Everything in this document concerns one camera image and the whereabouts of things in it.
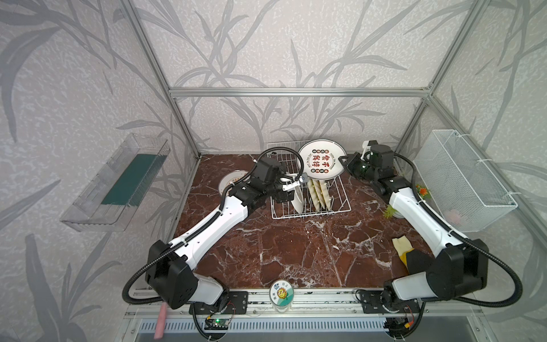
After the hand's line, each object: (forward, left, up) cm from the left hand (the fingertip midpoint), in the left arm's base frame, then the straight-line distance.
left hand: (287, 174), depth 78 cm
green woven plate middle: (0, -13, -11) cm, 17 cm away
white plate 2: (-2, -5, -15) cm, 16 cm away
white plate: (+7, -14, +1) cm, 15 cm away
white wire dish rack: (+2, -2, +2) cm, 3 cm away
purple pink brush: (-45, +41, -25) cm, 65 cm away
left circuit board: (-43, +24, -28) cm, 57 cm away
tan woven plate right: (+3, -17, -16) cm, 24 cm away
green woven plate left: (-1, -11, -12) cm, 16 cm away
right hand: (+7, -19, +3) cm, 20 cm away
